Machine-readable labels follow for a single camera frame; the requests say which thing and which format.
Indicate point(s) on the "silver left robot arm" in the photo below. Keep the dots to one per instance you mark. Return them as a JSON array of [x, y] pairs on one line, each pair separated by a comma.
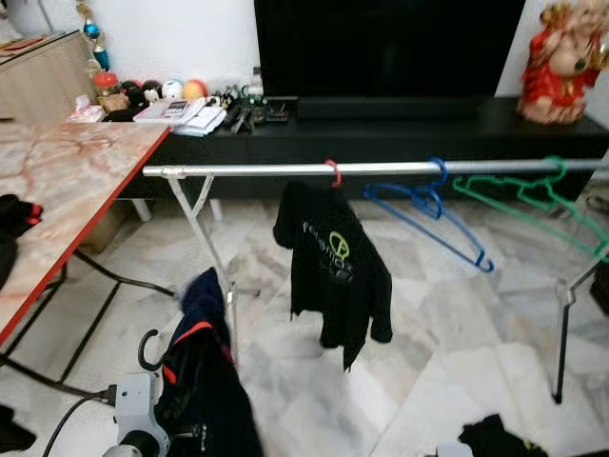
[[136, 450]]

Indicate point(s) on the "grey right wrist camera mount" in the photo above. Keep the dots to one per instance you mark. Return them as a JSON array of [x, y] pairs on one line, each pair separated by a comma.
[[453, 450]]

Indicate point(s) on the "black plastic hanger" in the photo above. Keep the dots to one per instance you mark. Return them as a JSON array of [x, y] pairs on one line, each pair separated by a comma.
[[143, 352]]

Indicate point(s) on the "black mouse plush toy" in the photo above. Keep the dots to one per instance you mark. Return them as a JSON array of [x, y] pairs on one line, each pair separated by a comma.
[[139, 93]]

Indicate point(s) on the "wooden sideboard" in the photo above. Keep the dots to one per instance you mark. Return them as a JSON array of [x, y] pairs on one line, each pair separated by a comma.
[[43, 86]]

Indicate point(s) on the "marble pattern folding table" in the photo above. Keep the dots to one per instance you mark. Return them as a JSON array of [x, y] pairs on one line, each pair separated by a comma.
[[57, 181]]

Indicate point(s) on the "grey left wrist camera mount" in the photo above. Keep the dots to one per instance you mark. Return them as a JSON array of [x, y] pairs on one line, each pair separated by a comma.
[[135, 405]]

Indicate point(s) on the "black soundbar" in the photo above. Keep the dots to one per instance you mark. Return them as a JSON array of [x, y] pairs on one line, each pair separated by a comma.
[[381, 107]]

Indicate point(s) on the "red gold statue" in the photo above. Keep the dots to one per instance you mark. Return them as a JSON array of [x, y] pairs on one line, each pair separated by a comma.
[[561, 71]]

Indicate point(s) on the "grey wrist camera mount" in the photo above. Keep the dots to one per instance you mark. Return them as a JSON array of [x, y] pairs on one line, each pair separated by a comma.
[[453, 450], [135, 405]]

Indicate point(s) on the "jar with red lid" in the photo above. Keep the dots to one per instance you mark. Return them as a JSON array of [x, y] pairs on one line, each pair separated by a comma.
[[108, 91]]

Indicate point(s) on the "pink tissue pack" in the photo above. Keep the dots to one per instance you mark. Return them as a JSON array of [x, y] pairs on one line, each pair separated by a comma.
[[88, 112]]

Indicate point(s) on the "red plastic hanger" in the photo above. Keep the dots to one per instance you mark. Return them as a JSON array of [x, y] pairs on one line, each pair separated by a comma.
[[334, 170]]

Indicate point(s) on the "black low tv cabinet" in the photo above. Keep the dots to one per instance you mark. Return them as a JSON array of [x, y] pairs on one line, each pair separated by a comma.
[[371, 143]]

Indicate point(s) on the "green plastic hanger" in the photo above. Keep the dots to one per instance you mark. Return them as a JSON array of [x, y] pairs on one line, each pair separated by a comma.
[[533, 193]]

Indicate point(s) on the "navy shirt red stripes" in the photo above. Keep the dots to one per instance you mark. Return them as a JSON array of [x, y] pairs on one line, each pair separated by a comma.
[[209, 381]]

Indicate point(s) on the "black cloth heap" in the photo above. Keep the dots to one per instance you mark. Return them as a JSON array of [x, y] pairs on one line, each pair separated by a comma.
[[8, 443]]

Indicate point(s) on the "blue plastic hanger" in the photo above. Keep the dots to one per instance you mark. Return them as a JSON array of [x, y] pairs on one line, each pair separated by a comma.
[[426, 202]]

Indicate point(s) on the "black shirt fonemax print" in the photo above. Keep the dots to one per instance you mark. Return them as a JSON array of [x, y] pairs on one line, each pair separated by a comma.
[[338, 276]]

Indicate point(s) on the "gold blue trophy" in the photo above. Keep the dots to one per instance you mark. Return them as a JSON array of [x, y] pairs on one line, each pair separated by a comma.
[[95, 40]]

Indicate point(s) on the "orange round toy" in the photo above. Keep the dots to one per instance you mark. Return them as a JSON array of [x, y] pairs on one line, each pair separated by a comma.
[[195, 89]]

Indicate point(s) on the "black hanging fabric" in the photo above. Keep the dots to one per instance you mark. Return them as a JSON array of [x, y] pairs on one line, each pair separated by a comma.
[[601, 286]]

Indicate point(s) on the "black flat television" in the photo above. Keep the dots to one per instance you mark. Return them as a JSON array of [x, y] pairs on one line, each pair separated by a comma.
[[390, 48]]

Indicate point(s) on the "white round toy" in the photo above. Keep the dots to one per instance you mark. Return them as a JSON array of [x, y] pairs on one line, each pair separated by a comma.
[[171, 89]]

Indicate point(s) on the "dark calculator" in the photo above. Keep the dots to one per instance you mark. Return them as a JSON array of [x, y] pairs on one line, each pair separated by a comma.
[[174, 108]]

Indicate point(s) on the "silver metal clothes rack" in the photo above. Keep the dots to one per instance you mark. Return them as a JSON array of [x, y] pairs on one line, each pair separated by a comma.
[[247, 169]]

